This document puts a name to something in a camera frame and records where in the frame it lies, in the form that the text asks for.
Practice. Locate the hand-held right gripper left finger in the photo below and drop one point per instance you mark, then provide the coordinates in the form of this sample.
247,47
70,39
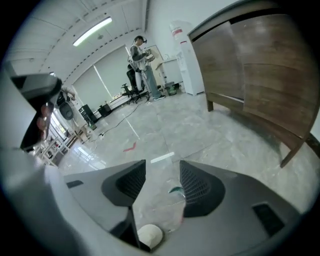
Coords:
90,195

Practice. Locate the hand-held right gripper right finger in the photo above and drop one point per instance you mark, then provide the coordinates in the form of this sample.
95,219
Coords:
237,200

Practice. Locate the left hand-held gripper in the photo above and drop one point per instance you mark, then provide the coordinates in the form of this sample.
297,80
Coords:
32,87

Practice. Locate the person's left hand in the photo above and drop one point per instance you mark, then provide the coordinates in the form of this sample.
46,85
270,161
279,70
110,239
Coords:
45,120

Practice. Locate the black and white round appliance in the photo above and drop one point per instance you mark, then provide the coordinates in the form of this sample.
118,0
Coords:
66,111

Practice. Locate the white power strip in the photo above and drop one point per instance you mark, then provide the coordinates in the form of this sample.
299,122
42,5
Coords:
101,135

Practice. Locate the tall black box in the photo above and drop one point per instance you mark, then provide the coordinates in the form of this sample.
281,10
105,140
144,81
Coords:
87,113

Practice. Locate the white wooden rack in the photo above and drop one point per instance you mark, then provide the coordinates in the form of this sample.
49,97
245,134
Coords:
47,147

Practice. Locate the person's white shoe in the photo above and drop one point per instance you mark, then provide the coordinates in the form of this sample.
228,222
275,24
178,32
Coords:
150,235

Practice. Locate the low black box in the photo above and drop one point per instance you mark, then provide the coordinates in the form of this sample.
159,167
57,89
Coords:
104,111

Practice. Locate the grey roller blind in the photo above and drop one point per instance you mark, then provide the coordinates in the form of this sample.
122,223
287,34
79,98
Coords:
110,72

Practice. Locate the long ceiling light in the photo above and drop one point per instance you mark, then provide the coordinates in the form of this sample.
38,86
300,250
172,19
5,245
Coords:
92,31

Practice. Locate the black office chair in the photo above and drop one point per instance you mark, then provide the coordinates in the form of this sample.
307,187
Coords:
132,82

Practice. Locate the green bucket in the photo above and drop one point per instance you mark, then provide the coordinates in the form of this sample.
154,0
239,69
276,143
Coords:
172,90

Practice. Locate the dark wooden cabinet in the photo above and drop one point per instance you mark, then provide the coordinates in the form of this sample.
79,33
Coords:
270,75

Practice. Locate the white water dispenser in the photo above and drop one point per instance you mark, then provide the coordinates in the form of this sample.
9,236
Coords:
190,70

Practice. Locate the white drawer cabinet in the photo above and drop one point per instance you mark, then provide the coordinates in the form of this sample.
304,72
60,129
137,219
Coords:
172,72

